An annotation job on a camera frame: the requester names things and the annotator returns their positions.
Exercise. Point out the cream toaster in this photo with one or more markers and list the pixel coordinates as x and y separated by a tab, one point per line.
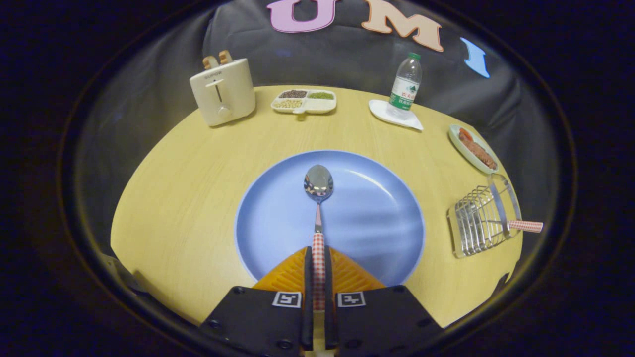
223	96

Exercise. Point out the toast slice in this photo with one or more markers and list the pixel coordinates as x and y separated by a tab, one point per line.
225	57
210	62

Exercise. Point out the clear water bottle green cap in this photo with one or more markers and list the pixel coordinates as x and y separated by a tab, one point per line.
404	89

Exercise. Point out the white divided bean tray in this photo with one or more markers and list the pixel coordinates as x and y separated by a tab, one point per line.
303	106

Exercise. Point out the white chair frame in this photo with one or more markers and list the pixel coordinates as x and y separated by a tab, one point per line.
121	272

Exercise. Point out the white square coaster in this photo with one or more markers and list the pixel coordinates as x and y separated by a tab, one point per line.
382	110

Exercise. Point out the blue round plate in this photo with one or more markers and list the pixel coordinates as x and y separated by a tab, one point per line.
372	218

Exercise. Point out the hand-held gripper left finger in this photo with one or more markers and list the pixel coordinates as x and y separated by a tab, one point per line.
308	297

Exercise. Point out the pale green plate with meat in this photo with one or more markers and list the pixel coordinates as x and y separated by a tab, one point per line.
476	148

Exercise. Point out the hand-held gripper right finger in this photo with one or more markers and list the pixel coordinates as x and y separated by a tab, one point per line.
329	297

